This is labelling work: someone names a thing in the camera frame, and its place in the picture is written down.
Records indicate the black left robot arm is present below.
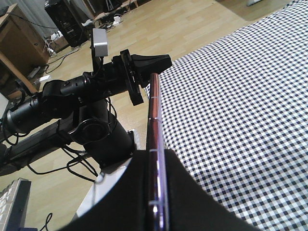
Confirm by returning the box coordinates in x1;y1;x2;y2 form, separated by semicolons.
0;50;171;175

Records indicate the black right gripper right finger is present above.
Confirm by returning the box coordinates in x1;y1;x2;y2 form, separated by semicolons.
165;150;259;231

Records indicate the white power strip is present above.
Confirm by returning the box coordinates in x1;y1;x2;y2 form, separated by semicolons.
113;15;121;25

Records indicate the wooden desk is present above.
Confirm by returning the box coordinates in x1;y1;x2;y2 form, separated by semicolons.
0;3;49;97

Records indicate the black white checkered bedsheet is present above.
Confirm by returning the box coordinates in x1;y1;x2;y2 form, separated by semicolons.
160;0;308;231

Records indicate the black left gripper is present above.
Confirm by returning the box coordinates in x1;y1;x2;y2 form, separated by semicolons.
112;50;171;105

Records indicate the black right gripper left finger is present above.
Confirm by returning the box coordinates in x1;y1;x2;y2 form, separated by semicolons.
61;150;147;231

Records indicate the black foldable smartphone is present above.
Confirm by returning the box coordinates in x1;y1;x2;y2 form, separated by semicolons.
146;73;169;231

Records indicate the black computer tower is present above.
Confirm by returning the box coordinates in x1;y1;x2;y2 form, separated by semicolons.
45;0;88;48

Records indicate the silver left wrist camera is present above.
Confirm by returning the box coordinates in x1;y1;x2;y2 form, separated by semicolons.
91;28;108;57

